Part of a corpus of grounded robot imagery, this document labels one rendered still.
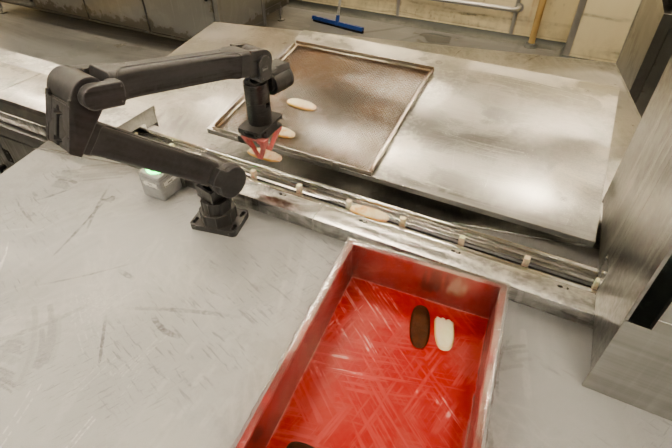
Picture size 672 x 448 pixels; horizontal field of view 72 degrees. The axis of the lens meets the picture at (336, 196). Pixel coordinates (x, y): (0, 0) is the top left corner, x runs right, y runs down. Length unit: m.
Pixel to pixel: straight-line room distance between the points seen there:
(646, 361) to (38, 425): 0.98
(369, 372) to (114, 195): 0.82
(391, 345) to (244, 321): 0.29
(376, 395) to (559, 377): 0.33
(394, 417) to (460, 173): 0.62
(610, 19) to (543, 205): 3.29
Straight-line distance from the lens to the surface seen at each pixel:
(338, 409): 0.86
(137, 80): 0.88
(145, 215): 1.26
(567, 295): 1.04
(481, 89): 1.49
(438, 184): 1.17
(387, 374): 0.89
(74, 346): 1.04
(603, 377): 0.95
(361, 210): 1.12
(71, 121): 0.83
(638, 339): 0.87
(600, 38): 4.42
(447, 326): 0.95
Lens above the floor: 1.59
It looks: 39 degrees down
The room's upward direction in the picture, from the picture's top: straight up
